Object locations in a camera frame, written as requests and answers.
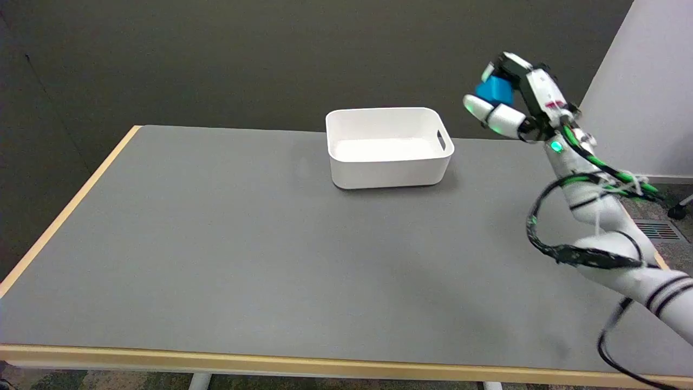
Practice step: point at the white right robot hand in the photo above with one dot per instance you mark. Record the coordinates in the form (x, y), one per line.
(543, 91)

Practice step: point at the blue wooden cube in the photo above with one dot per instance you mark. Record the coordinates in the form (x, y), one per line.
(495, 90)

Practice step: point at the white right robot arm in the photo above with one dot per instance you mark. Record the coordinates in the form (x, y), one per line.
(612, 216)

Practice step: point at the white plastic box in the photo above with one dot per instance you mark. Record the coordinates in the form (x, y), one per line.
(387, 147)

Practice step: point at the black chair caster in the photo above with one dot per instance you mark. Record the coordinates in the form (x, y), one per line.
(677, 210)

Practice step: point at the metal floor vent grille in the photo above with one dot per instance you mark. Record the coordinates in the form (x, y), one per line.
(657, 230)

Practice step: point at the grey table mat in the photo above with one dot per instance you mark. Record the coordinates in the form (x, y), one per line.
(303, 249)

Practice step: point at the white table leg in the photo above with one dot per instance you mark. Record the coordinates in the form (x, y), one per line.
(492, 385)
(199, 381)

